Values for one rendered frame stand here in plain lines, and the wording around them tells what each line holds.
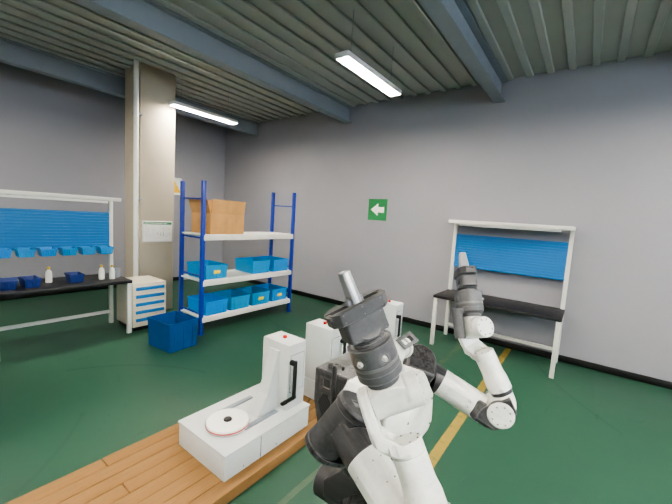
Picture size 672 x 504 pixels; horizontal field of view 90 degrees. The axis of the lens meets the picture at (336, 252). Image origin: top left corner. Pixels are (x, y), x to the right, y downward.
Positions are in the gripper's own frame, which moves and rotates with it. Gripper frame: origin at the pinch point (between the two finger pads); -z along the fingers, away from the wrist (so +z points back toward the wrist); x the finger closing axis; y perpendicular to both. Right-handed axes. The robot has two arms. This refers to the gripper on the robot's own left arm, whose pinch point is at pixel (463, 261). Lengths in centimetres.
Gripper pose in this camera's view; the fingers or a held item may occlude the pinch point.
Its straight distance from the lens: 126.8
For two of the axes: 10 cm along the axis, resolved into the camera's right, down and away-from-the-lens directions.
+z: 0.2, 9.6, -2.9
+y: -9.9, 0.5, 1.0
